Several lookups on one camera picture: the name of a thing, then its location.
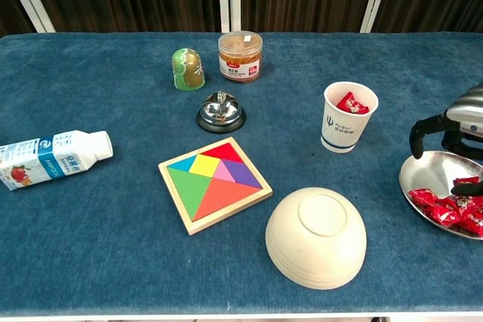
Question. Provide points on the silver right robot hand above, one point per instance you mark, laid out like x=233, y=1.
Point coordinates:
x=466, y=114

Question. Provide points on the red candy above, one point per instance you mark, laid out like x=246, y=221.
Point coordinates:
x=466, y=180
x=462, y=202
x=351, y=103
x=443, y=213
x=473, y=220
x=423, y=197

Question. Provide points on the white paper cup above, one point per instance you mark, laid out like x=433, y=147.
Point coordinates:
x=345, y=129

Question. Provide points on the round metal plate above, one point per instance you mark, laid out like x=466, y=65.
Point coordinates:
x=430, y=171

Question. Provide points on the cream upturned bowl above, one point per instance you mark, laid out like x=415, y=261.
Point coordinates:
x=317, y=246

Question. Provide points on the purple tangram parallelogram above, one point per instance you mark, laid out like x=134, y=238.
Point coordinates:
x=241, y=173

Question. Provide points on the clear plastic jar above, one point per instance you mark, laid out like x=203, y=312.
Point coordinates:
x=239, y=62

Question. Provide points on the red tangram triangle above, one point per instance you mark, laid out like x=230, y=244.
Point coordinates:
x=224, y=153

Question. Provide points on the pink tangram triangle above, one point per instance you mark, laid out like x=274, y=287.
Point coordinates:
x=223, y=174

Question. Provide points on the orange tangram triangle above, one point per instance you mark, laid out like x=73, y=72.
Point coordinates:
x=222, y=197

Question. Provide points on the yellow tangram square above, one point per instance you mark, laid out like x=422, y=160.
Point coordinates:
x=205, y=165

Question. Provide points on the green painted doll figurine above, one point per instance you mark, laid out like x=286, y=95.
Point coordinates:
x=188, y=69

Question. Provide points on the cyan tangram triangle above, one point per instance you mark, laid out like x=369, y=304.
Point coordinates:
x=185, y=164

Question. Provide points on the green tangram triangle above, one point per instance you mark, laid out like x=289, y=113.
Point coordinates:
x=186, y=190

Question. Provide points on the wooden tangram tray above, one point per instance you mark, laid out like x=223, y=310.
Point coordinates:
x=179, y=201

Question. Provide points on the blue table cloth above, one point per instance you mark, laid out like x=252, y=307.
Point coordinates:
x=94, y=243

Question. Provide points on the white milk bottle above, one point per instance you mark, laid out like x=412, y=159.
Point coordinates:
x=56, y=156

